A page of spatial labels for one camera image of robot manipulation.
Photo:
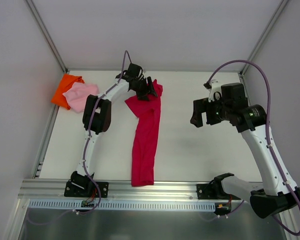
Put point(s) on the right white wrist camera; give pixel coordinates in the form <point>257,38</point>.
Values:
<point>214,88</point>

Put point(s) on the aluminium frame post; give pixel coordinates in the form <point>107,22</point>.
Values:
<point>45,33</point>
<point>280,9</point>

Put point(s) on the right aluminium frame post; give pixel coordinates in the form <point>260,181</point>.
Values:
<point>280,9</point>

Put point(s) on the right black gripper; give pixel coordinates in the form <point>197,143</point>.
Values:
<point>206,113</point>

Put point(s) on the magenta t shirt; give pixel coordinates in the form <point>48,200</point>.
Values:
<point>146,136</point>

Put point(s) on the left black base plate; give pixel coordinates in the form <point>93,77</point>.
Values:
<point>86,189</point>

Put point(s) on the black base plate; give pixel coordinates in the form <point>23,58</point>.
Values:
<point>212,191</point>
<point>86,189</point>

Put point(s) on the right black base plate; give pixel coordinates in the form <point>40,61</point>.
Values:
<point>212,191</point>

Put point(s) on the white slotted cable duct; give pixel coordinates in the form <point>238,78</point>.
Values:
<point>81,205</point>

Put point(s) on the aluminium mounting rail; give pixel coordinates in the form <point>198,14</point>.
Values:
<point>40,188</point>

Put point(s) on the pink folded t shirt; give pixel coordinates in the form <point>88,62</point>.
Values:
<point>77,95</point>

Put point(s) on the left aluminium frame post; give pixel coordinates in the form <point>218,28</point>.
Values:
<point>45,33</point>

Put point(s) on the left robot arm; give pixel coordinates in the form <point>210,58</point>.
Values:
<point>96,119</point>

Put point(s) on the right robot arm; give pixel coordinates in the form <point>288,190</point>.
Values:
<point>278,191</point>

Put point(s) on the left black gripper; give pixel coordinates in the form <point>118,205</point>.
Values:
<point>145,88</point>

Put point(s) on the orange folded t shirt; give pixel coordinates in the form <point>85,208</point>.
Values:
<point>65,84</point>

